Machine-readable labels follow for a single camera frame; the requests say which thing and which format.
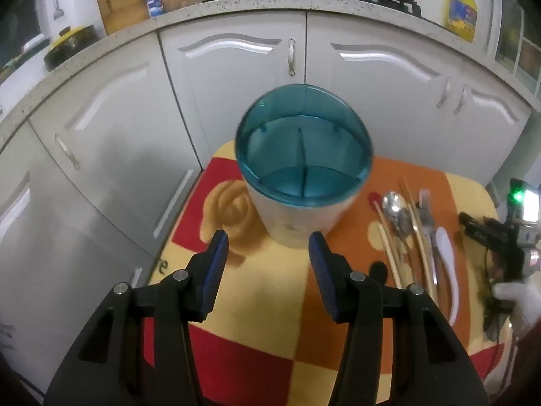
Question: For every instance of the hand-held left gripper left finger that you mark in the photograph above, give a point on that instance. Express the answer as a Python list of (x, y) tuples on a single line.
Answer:
[(214, 262)]

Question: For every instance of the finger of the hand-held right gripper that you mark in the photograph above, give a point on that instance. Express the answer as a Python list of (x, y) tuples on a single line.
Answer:
[(490, 232)]

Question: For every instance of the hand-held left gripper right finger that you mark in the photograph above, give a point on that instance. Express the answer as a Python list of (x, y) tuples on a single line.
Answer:
[(323, 279)]

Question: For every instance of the white ceramic soup spoon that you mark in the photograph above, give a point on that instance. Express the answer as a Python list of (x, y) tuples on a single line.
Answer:
[(446, 253)]

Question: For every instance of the metal fork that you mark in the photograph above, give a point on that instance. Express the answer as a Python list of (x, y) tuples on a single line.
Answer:
[(424, 198), (429, 222)]

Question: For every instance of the white utensil holder blue top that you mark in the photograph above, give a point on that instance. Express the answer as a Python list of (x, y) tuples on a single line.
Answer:
[(296, 220)]

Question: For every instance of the person's right hand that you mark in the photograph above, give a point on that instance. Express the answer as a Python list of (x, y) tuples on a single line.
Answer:
[(524, 304)]

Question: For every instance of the red orange yellow patterned mat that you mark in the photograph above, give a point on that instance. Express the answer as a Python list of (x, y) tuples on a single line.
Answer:
[(262, 304)]

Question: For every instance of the glass door cabinet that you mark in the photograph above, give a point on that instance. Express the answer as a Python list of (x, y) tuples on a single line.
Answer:
[(511, 34)]

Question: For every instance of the yellow cooking oil bottle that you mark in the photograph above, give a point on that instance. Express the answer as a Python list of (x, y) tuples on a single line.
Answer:
[(460, 12)]

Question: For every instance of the black pot with yellow lid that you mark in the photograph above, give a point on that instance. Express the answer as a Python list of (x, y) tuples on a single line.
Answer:
[(69, 46)]

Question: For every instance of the speckled kitchen countertop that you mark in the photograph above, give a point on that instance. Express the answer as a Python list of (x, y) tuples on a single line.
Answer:
[(270, 2)]

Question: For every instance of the blue white packet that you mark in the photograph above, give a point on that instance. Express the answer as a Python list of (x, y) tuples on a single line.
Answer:
[(153, 2)]

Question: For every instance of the wooden cutting board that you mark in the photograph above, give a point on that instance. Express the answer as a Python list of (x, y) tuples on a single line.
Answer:
[(122, 4)]

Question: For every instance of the white soap dish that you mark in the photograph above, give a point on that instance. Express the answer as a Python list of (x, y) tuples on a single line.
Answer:
[(36, 42)]

